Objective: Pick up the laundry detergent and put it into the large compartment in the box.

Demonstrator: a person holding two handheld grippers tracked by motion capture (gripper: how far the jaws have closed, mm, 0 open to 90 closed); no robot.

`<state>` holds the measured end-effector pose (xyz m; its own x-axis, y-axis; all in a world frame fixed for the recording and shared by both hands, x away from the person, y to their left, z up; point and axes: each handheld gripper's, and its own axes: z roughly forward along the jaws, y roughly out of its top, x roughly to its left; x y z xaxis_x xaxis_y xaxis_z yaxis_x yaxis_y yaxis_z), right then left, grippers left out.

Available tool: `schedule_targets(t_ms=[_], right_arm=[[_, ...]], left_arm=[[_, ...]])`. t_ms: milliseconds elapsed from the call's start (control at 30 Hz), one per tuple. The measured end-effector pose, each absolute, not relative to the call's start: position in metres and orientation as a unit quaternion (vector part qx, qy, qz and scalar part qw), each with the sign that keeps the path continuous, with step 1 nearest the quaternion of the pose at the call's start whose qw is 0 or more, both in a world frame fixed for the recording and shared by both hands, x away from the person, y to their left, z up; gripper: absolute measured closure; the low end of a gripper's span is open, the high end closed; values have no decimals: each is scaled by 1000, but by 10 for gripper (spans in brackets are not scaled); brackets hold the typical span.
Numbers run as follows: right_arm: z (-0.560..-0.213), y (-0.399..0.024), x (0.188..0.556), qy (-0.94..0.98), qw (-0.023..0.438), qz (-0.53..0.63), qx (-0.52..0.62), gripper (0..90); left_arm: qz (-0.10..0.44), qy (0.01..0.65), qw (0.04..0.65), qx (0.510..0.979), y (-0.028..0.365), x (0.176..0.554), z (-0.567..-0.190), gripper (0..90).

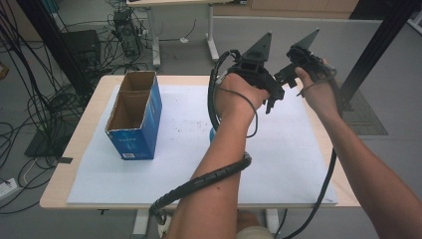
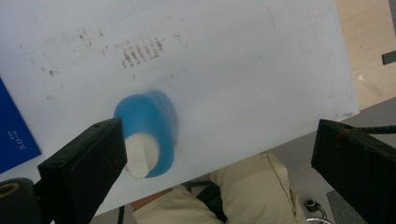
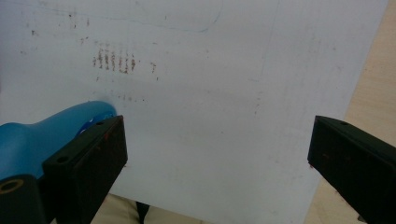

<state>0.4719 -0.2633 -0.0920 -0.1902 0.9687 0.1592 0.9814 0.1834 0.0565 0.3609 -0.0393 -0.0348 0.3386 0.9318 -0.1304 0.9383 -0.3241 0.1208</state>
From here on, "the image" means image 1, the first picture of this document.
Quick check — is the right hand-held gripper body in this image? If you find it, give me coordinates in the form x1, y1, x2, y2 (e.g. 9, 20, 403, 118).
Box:
286, 28, 336, 84

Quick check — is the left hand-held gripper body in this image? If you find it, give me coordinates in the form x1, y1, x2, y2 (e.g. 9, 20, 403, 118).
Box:
228, 31, 287, 94

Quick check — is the blue cardboard box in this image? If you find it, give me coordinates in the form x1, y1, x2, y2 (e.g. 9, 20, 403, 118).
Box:
105, 70, 163, 161

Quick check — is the person's left hand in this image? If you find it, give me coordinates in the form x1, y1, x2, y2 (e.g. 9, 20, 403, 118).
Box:
215, 72, 271, 124

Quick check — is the person's right hand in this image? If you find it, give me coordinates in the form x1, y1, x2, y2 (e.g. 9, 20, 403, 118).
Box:
294, 67, 340, 122

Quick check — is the white-legged desk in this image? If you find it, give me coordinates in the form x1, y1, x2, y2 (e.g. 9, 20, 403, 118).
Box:
125, 0, 249, 70

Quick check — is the white table mat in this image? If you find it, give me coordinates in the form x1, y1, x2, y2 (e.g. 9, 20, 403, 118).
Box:
66, 84, 339, 205

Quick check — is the person's right leg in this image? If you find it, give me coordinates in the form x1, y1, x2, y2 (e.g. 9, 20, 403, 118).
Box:
235, 210, 275, 239

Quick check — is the black computer tower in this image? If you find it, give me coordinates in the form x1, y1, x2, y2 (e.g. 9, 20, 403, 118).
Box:
111, 8, 143, 58

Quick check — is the black box on floor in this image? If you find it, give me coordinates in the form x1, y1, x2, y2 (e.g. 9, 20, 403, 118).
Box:
62, 29, 102, 68

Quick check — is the light wooden table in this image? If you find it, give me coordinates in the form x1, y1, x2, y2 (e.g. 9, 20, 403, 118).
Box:
39, 74, 361, 210

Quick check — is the black floor mat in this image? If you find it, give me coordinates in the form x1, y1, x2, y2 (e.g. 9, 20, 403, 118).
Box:
24, 127, 84, 159

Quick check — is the white power strip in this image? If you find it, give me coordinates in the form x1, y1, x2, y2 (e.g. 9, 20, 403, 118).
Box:
0, 177, 19, 201

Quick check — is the thin black wrist cord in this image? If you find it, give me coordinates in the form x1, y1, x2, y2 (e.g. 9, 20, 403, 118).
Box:
220, 85, 260, 139
296, 77, 336, 98

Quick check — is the black metal frame post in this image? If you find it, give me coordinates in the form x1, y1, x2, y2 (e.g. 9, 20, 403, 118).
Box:
337, 0, 422, 113
16, 0, 96, 99

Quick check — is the smooth black gripper cable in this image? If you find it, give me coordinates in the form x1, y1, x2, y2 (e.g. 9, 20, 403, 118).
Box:
282, 78, 343, 239

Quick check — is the black spiral-wrapped gripper cable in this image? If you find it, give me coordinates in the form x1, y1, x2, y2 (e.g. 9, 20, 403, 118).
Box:
148, 49, 253, 227

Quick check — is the tangle of black floor cables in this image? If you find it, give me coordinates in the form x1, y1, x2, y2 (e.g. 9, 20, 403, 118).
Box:
0, 0, 200, 215

